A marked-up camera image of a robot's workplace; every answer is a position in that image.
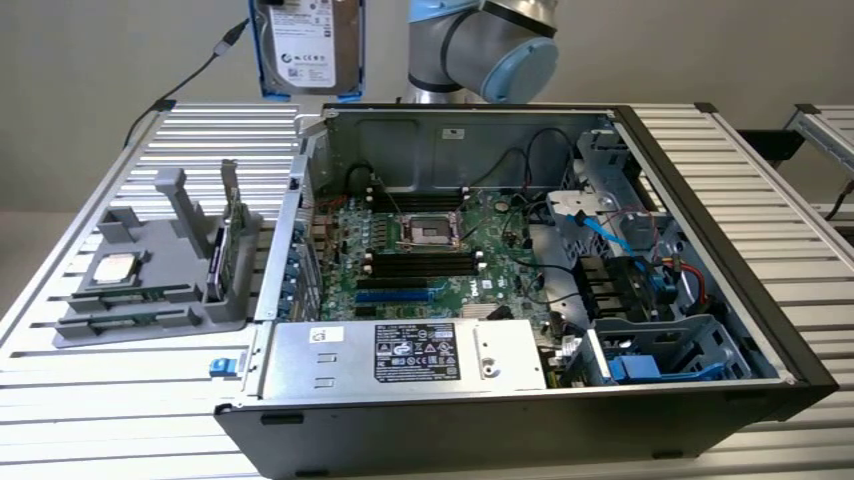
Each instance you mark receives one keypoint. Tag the black case fan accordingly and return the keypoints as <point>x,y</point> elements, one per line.
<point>628,290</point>

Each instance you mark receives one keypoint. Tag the green motherboard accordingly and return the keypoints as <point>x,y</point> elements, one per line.
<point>494,260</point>

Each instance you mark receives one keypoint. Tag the graphics card with metal bracket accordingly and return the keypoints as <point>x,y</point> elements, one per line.
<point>226,235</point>

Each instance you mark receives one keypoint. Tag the silver power supply unit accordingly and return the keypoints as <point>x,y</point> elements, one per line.
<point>374,360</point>

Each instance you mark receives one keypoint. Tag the black expansion slot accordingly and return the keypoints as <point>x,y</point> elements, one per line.
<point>394,284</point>

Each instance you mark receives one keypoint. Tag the black RAM slot bank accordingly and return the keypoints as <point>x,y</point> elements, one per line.
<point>424,264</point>
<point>424,199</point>

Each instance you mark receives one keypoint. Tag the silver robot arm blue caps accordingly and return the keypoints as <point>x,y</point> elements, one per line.
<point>468,45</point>

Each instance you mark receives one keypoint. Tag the blue expansion slot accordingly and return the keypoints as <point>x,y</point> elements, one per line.
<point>393,297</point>

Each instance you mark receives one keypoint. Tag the grey parts rack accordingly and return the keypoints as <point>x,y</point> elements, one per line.
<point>167,280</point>

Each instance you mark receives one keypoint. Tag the blue plastic latch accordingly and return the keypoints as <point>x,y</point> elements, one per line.
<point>222,367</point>

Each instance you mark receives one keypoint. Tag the black open PC case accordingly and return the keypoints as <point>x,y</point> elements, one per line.
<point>468,430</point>

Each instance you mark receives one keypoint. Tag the hard disk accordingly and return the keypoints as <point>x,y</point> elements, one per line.
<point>308,50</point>

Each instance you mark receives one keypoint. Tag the silver chipset heatsink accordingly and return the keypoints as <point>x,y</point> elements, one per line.
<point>477,312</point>

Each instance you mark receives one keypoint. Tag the silver CPU chip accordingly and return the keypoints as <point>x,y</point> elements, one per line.
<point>119,268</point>

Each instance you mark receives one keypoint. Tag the grey disk bay blue rails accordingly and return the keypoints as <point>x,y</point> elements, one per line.
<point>675,350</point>

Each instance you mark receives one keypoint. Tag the CPU socket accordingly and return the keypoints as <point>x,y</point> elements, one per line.
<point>428,230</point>

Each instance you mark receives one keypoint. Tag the green RAM stick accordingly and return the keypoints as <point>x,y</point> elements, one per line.
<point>127,295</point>
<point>134,321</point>

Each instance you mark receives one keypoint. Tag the silver drive cage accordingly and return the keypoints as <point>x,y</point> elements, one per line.
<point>601,200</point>

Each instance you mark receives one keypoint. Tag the metal slat side table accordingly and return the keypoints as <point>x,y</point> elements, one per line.
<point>828,135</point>

